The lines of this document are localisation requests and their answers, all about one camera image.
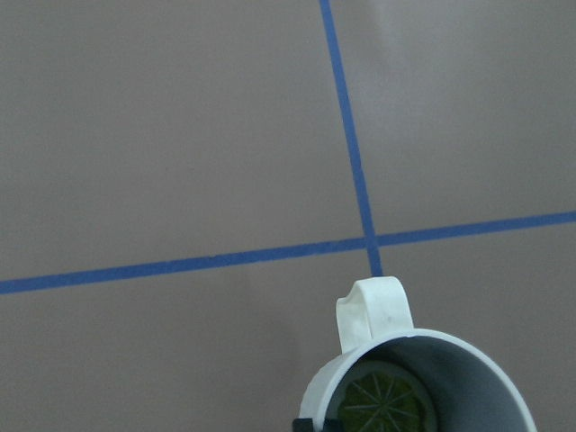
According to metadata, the white cup with handle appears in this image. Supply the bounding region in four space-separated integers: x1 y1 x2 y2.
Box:
297 276 536 431

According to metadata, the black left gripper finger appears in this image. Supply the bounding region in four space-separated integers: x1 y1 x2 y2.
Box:
292 417 344 432

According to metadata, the green lemon slice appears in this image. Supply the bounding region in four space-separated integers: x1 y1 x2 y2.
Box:
333 371 438 431

